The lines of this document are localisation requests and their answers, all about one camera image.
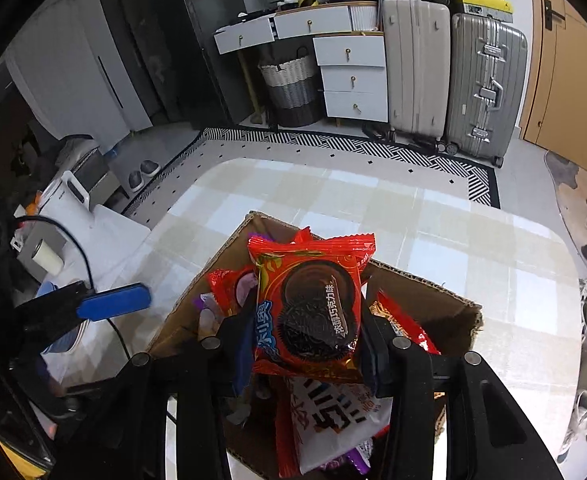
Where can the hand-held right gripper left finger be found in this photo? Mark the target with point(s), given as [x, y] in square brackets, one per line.
[223, 360]

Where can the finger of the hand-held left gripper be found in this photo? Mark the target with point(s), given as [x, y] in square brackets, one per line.
[113, 302]

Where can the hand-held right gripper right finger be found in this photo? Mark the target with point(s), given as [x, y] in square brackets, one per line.
[398, 360]

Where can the large red snack packet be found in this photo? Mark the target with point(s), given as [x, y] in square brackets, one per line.
[403, 325]

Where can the purple and white snack packet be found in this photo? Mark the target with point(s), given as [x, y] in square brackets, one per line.
[206, 312]

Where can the brown cardboard box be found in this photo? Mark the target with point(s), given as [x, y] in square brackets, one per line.
[198, 310]

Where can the red cookie packet pink cream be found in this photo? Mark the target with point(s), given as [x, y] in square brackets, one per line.
[228, 287]

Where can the white snack packet red edges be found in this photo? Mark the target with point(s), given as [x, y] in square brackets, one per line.
[333, 420]

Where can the red cookie packet chocolate cream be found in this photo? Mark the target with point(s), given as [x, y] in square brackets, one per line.
[313, 305]

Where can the purple snack packet yellow print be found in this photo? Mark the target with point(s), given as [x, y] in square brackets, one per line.
[353, 460]

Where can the blue bowl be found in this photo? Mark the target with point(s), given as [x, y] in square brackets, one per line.
[66, 346]

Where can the white marble side table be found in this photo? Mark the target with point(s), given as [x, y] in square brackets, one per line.
[118, 240]

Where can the white cylindrical bottle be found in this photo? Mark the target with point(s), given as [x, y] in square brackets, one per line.
[47, 257]

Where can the checked tablecloth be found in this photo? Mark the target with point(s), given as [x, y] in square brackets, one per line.
[423, 240]

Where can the grey slipper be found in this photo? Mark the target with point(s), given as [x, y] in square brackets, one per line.
[151, 168]
[136, 181]

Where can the small orange object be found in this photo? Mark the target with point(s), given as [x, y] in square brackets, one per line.
[33, 207]

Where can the grey bin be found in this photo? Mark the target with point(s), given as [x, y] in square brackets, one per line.
[81, 162]

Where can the black and white patterned rug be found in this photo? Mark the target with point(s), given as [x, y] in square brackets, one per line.
[353, 142]

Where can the white wardrobe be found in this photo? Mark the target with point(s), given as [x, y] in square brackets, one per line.
[73, 70]

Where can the brown floor mat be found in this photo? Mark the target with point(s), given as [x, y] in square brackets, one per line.
[568, 185]

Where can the dark grey refrigerator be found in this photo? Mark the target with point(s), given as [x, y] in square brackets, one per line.
[183, 45]

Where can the woven grey and white basket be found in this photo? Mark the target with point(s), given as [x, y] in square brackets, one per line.
[293, 90]

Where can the silver suitcase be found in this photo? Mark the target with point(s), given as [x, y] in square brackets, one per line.
[488, 90]

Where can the white dresser with drawers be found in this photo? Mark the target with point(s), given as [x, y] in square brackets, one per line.
[353, 75]

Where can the beige suitcase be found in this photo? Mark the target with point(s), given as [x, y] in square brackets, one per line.
[416, 70]

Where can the wooden door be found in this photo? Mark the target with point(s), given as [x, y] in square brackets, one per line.
[568, 85]

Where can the yellow and black shoe box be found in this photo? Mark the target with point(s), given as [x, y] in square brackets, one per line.
[483, 6]

